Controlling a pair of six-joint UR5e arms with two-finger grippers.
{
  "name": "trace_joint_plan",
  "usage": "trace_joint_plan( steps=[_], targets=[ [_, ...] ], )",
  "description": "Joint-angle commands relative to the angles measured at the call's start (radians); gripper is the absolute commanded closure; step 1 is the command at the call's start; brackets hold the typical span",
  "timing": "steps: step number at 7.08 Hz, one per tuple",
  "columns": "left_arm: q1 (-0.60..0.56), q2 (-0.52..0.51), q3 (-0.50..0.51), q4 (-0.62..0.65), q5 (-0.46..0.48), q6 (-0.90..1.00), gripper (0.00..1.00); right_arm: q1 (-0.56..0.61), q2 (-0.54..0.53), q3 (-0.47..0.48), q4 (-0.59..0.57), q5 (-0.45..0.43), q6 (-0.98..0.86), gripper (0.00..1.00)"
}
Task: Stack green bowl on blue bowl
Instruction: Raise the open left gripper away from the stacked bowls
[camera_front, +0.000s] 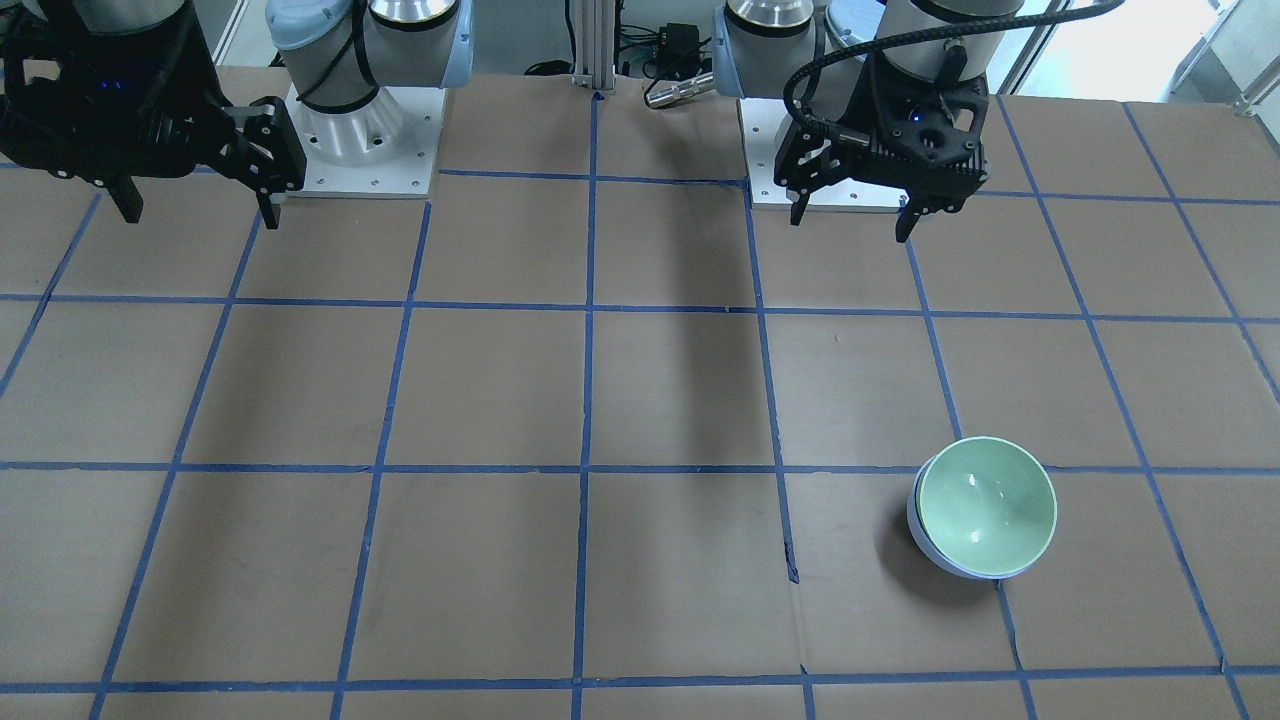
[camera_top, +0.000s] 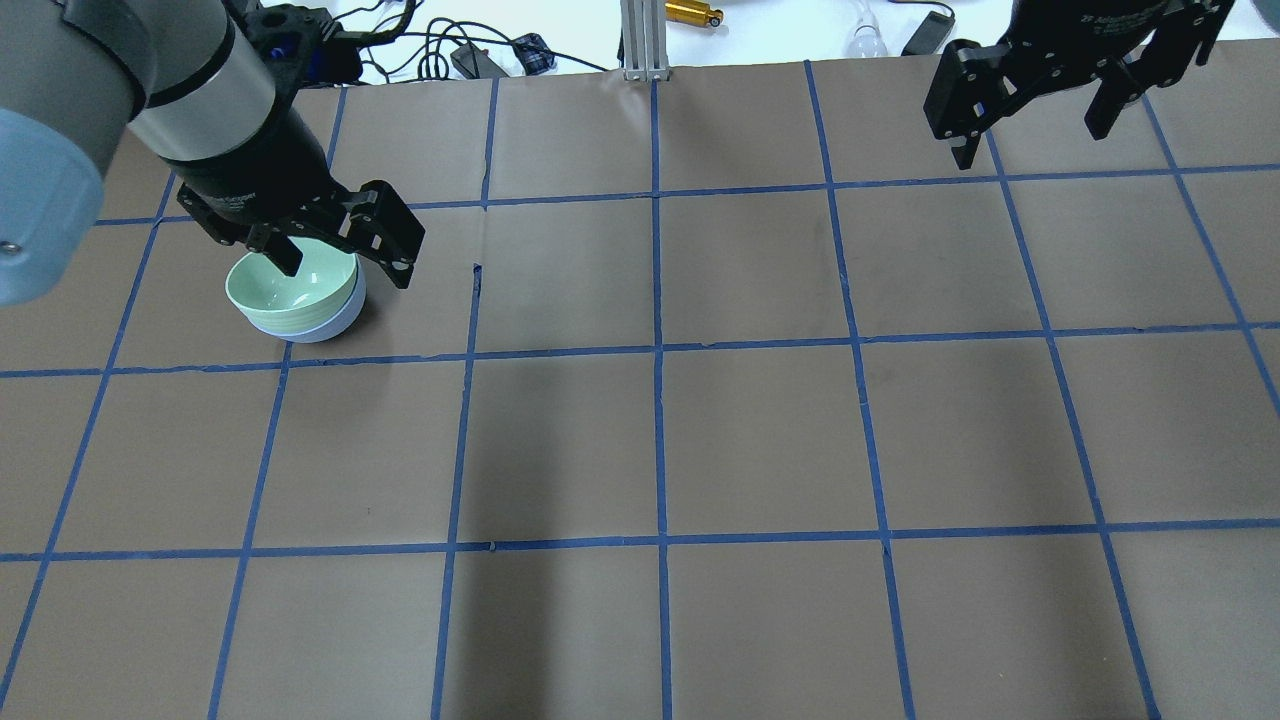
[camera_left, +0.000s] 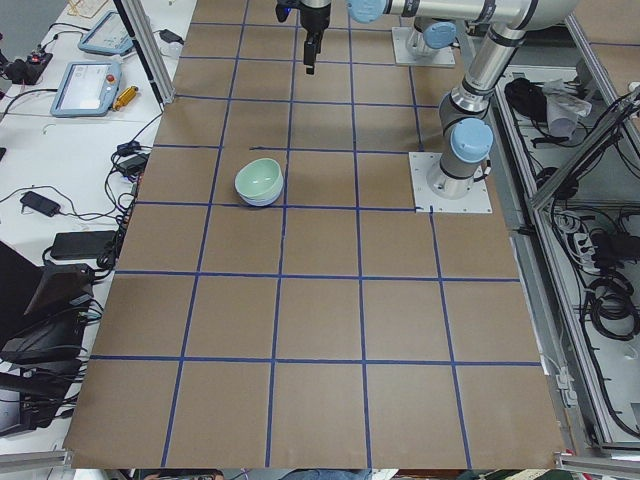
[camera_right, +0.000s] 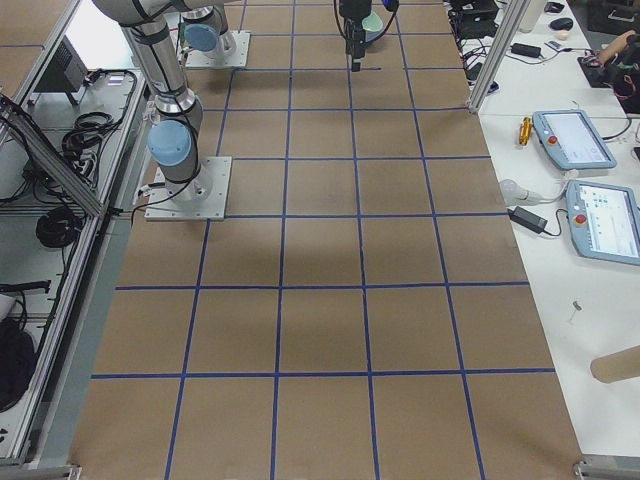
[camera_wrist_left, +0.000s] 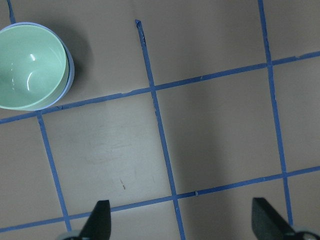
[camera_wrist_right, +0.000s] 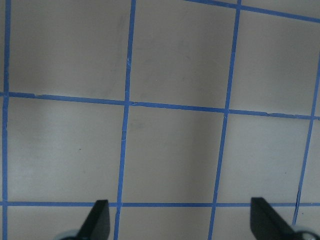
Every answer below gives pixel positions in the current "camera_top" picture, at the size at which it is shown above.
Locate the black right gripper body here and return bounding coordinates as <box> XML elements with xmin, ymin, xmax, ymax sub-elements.
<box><xmin>1005</xmin><ymin>1</ymin><xmax>1234</xmax><ymax>70</ymax></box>

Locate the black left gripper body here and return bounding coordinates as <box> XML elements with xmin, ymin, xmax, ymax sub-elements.
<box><xmin>160</xmin><ymin>100</ymin><xmax>349</xmax><ymax>225</ymax></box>

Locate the green ceramic bowl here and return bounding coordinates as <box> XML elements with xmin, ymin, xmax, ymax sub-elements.
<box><xmin>224</xmin><ymin>237</ymin><xmax>360</xmax><ymax>336</ymax></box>

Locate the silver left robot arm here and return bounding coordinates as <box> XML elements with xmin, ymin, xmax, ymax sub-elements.
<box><xmin>1</xmin><ymin>1</ymin><xmax>425</xmax><ymax>306</ymax></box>

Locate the blue ceramic bowl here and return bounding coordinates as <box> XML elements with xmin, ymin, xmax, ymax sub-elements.
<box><xmin>250</xmin><ymin>274</ymin><xmax>367</xmax><ymax>345</ymax></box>

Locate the small black charger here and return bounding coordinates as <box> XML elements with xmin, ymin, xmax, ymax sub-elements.
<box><xmin>900</xmin><ymin>10</ymin><xmax>955</xmax><ymax>56</ymax></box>

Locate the white light bulb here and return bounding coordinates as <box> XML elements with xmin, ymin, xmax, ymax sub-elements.
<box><xmin>847</xmin><ymin>1</ymin><xmax>890</xmax><ymax>58</ymax></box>

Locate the yellow brass cylinder tool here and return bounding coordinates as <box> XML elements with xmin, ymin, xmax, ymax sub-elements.
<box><xmin>664</xmin><ymin>0</ymin><xmax>724</xmax><ymax>28</ymax></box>

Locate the brown paper table mat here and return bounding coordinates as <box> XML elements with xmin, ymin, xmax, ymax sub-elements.
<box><xmin>3</xmin><ymin>40</ymin><xmax>1277</xmax><ymax>719</ymax></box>

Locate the aluminium frame post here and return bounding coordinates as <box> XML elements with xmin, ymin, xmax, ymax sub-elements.
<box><xmin>620</xmin><ymin>0</ymin><xmax>671</xmax><ymax>82</ymax></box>

